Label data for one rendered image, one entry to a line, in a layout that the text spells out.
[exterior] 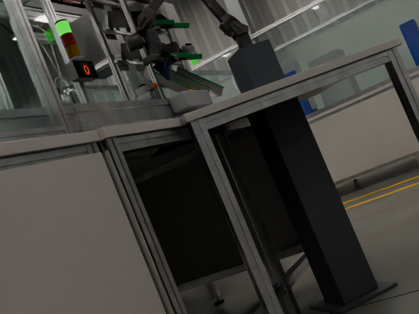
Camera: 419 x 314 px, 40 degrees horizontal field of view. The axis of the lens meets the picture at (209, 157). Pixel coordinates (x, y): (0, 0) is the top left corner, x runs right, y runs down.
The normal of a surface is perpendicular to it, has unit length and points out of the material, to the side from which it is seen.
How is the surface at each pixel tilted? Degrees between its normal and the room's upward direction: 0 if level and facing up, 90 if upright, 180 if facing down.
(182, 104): 90
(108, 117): 90
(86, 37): 90
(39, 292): 90
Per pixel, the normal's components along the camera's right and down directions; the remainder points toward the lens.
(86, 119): 0.83, -0.36
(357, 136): -0.43, 0.13
